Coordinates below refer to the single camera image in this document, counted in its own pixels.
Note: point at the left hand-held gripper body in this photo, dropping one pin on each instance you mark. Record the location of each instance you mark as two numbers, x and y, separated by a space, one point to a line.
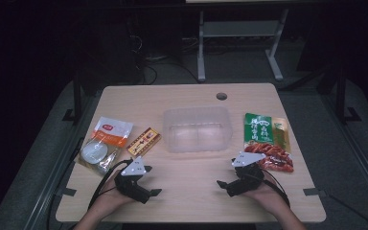
133 167

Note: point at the clear packet with white disc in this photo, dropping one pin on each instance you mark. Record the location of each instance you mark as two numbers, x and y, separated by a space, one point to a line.
94 152

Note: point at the small yellow red packet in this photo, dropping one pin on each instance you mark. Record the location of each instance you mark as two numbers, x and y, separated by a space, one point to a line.
143 142

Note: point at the person's left hand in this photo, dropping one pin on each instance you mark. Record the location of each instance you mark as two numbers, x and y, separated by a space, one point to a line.
107 199

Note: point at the green snack packet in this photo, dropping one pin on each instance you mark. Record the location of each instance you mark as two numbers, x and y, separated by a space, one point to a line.
262 129

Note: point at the black metal stand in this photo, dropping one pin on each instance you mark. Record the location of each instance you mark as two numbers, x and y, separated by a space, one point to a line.
76 96
341 96

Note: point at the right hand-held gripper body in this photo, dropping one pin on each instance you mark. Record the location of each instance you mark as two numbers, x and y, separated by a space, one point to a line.
247 179

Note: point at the clear plastic container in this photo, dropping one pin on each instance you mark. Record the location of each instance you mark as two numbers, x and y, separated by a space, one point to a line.
197 131

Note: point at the person's right hand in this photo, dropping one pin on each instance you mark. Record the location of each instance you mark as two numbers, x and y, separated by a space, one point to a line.
270 195

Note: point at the white metal stand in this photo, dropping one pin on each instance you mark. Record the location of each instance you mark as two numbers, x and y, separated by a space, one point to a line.
236 28

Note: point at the white orange snack packet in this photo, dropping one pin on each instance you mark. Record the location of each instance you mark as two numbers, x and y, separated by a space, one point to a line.
115 129

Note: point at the grey tape strip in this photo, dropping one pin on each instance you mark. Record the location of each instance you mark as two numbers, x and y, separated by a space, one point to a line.
314 192
66 192

